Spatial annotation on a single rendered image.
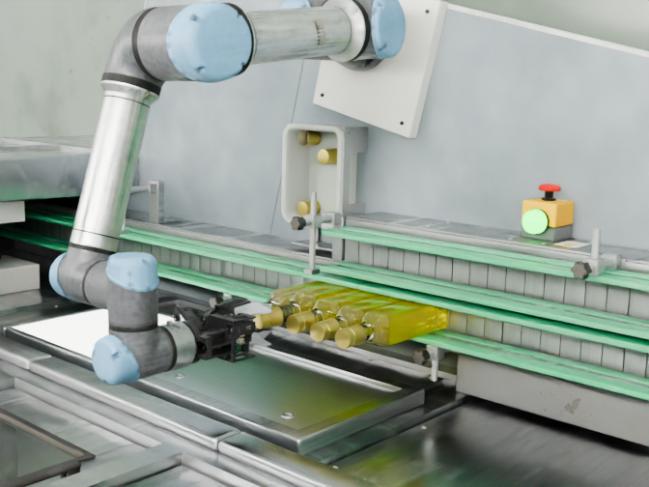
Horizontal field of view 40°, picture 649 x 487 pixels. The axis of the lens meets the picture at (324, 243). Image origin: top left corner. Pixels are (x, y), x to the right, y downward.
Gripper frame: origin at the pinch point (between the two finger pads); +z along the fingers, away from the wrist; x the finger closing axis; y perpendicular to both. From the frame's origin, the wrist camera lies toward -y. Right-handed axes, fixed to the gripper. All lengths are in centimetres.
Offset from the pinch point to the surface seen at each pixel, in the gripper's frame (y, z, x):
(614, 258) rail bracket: 52, 28, 16
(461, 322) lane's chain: 23.0, 30.1, -1.4
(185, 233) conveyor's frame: -57, 30, 5
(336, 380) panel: 6.7, 13.4, -12.9
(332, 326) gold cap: 12.9, 4.4, 0.6
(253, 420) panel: 11.7, -13.3, -12.3
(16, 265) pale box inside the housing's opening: -107, 13, -8
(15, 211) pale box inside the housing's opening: -103, 11, 7
